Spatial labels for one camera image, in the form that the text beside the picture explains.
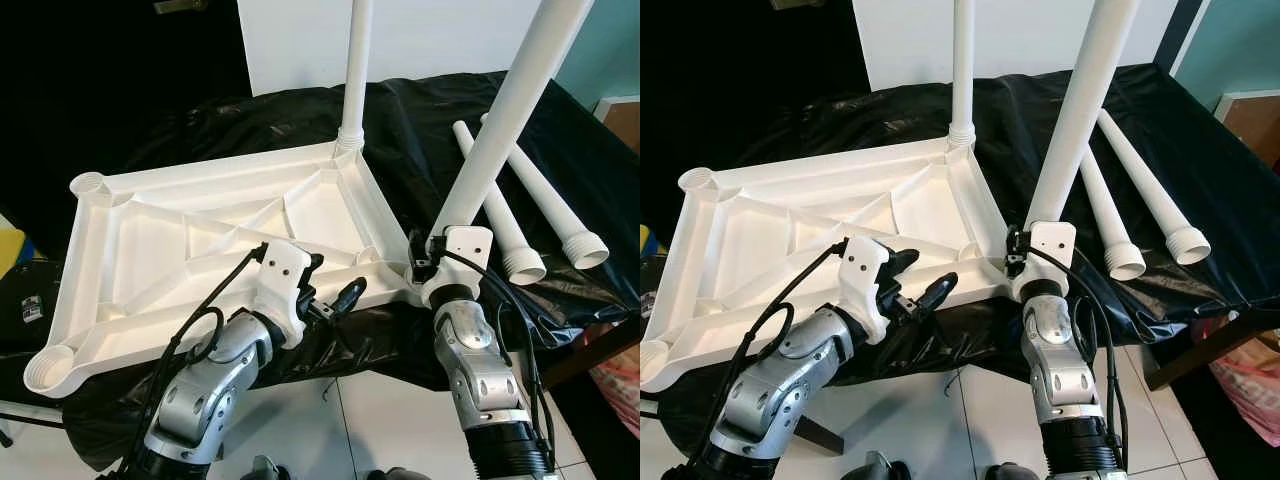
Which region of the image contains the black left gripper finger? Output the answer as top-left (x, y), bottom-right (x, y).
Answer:
top-left (324, 277), bottom-right (370, 321)
top-left (880, 247), bottom-right (922, 296)
top-left (295, 252), bottom-right (327, 296)
top-left (915, 271), bottom-right (960, 314)

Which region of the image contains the white plastic children table top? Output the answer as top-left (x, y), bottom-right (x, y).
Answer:
top-left (22, 140), bottom-right (426, 399)
top-left (640, 135), bottom-right (1016, 393)

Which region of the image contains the brown wooden table leg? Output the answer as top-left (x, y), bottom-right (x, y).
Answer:
top-left (540, 320), bottom-right (641, 386)
top-left (1145, 305), bottom-right (1280, 391)
top-left (795, 413), bottom-right (843, 454)

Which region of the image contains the black shiny table cloth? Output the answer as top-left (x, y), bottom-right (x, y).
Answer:
top-left (660, 65), bottom-right (1280, 461)
top-left (60, 70), bottom-right (641, 471)

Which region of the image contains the pink plastic bag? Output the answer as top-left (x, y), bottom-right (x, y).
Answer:
top-left (1205, 325), bottom-right (1280, 421)
top-left (588, 345), bottom-right (641, 431)

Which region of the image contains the brown cardboard box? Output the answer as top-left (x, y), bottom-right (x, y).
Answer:
top-left (595, 95), bottom-right (641, 156)
top-left (1215, 90), bottom-right (1280, 166)

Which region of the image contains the black bag with white label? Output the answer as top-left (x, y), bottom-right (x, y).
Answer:
top-left (0, 262), bottom-right (66, 351)

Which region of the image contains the black metal stand leg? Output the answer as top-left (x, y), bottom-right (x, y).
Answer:
top-left (0, 405), bottom-right (63, 446)

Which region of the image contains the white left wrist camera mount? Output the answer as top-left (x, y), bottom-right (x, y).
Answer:
top-left (252, 240), bottom-right (313, 349)
top-left (840, 237), bottom-right (896, 346)

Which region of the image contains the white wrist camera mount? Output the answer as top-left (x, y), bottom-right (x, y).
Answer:
top-left (840, 237), bottom-right (896, 346)
top-left (425, 226), bottom-right (494, 306)
top-left (1015, 220), bottom-right (1078, 301)
top-left (252, 240), bottom-right (313, 349)

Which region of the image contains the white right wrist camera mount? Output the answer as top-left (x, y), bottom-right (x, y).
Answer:
top-left (425, 226), bottom-right (494, 306)
top-left (1015, 220), bottom-right (1078, 301)

